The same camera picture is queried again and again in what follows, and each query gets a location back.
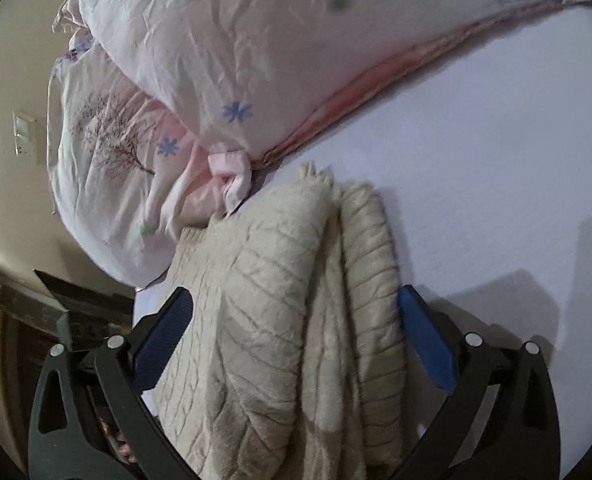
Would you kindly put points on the cream knitted sweater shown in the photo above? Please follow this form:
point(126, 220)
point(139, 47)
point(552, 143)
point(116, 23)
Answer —
point(276, 340)

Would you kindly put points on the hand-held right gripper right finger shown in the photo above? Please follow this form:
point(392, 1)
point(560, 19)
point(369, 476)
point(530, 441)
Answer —
point(425, 337)

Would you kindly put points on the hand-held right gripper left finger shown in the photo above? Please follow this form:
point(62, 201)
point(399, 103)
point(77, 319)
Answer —
point(163, 337)

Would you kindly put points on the white floral pillow top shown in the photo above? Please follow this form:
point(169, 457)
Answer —
point(216, 45)

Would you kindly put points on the floral pink pillow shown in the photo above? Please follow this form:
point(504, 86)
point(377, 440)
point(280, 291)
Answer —
point(121, 170)

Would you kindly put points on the dark wooden bedside cabinet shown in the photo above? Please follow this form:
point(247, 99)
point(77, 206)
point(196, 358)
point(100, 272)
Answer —
point(61, 355)

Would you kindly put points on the white wall switch panel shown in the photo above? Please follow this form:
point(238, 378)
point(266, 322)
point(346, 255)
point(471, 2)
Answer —
point(24, 133)

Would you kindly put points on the white bed sheet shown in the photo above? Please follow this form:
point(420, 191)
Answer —
point(475, 170)

